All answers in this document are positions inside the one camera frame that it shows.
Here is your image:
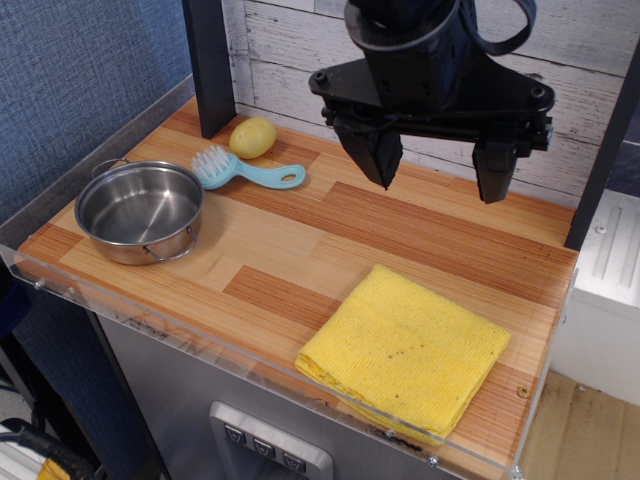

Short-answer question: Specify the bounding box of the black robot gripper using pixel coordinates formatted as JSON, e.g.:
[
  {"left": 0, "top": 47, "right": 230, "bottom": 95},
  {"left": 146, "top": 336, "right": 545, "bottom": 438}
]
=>
[{"left": 309, "top": 1, "right": 555, "bottom": 203}]

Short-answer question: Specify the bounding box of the small stainless steel pan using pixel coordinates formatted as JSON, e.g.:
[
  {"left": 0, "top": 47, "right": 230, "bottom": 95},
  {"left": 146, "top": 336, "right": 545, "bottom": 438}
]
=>
[{"left": 75, "top": 161, "right": 204, "bottom": 266}]

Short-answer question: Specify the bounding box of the folded yellow cloth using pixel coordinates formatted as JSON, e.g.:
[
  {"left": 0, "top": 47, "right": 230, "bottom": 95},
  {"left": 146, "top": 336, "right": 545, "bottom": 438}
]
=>
[{"left": 295, "top": 265, "right": 511, "bottom": 445}]

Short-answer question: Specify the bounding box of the yellow plastic potato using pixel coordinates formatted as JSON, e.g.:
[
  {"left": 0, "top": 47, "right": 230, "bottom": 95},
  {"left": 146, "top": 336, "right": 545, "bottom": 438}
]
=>
[{"left": 229, "top": 117, "right": 276, "bottom": 160}]

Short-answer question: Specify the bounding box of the light blue scrub brush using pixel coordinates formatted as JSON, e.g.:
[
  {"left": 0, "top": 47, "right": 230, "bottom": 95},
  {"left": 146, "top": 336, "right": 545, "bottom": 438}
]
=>
[{"left": 191, "top": 146, "right": 306, "bottom": 190}]

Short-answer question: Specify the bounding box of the white ribbed appliance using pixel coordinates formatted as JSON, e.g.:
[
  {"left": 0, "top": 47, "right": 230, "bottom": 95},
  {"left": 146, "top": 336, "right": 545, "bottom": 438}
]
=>
[{"left": 551, "top": 190, "right": 639, "bottom": 405}]

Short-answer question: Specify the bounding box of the clear acrylic edge guard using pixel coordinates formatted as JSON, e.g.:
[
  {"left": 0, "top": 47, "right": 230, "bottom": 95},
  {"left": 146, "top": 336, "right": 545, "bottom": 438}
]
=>
[{"left": 1, "top": 218, "right": 577, "bottom": 479}]

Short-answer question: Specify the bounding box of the silver button control panel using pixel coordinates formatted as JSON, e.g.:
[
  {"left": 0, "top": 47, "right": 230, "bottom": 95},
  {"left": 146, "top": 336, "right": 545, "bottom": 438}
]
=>
[{"left": 209, "top": 401, "right": 334, "bottom": 479}]

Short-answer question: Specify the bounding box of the stainless steel cabinet front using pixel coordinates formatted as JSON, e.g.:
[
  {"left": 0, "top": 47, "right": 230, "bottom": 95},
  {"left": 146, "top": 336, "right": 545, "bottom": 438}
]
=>
[{"left": 97, "top": 312, "right": 466, "bottom": 480}]

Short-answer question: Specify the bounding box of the yellow black object bottom left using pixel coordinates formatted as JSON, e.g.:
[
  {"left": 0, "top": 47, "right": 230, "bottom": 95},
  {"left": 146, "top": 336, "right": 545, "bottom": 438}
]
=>
[{"left": 1, "top": 418, "right": 96, "bottom": 480}]

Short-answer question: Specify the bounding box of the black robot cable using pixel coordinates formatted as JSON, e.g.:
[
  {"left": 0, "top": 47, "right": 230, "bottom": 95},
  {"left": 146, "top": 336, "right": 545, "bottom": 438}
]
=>
[{"left": 459, "top": 0, "right": 537, "bottom": 57}]

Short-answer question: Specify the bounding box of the right dark vertical post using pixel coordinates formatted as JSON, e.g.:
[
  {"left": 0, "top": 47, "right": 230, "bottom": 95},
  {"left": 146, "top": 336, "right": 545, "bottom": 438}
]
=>
[{"left": 564, "top": 0, "right": 640, "bottom": 250}]

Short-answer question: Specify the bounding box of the dark vertical post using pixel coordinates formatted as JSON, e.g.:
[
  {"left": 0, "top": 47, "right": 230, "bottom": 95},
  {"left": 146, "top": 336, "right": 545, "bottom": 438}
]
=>
[
  {"left": 182, "top": 0, "right": 236, "bottom": 139},
  {"left": 564, "top": 0, "right": 640, "bottom": 250}
]

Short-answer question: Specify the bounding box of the left dark vertical post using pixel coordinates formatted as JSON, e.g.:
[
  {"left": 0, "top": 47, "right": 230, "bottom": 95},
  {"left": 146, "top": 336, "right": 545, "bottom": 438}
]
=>
[{"left": 182, "top": 0, "right": 236, "bottom": 139}]

